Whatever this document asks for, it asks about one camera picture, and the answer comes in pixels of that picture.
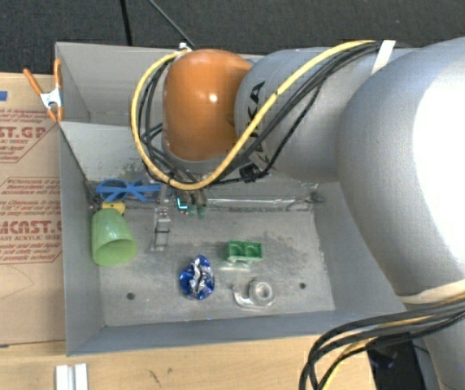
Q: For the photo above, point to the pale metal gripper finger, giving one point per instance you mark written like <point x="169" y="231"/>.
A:
<point x="166" y="226"/>
<point x="156" y="234"/>

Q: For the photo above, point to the light green plastic cup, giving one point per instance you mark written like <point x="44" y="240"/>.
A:
<point x="110" y="238"/>

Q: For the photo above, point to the small yellow toy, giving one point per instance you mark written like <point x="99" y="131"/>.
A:
<point x="114" y="207"/>

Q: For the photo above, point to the blue and silver crumpled wrapper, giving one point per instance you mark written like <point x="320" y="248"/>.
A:
<point x="196" y="278"/>

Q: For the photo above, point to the blue sunglasses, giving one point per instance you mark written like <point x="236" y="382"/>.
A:
<point x="112" y="189"/>

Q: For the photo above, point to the green plastic connector block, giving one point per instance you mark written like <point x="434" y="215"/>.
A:
<point x="244" y="252"/>

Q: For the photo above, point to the grey metal bin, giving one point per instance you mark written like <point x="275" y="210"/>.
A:
<point x="216" y="307"/>

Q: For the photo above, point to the brown cardboard board red print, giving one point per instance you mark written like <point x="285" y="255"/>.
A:
<point x="17" y="201"/>

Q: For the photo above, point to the black cylinder on white bracket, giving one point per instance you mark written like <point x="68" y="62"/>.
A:
<point x="252" y="173"/>

